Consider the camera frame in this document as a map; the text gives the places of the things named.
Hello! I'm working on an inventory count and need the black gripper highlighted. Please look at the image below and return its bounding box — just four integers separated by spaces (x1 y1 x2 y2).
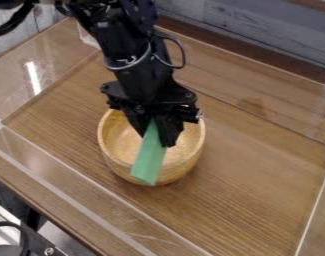
101 51 200 147

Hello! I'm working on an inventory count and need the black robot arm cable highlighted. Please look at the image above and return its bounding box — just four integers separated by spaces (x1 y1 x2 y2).
0 0 39 38

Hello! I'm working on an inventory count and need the green rectangular block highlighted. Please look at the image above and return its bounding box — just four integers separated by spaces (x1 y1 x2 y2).
130 120 166 185

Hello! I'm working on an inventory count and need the black cable bottom left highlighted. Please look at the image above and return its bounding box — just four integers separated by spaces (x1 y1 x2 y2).
0 220 30 256

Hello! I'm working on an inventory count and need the clear acrylic corner bracket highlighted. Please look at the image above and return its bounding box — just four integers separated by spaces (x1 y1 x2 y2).
77 24 99 49

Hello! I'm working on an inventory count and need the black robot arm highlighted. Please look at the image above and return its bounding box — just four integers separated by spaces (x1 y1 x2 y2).
54 0 200 147

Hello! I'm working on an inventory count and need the clear acrylic enclosure wall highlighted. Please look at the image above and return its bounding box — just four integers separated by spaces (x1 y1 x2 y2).
0 17 325 256

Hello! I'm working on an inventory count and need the brown wooden bowl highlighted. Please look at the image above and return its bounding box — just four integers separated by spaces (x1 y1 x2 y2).
97 110 206 186

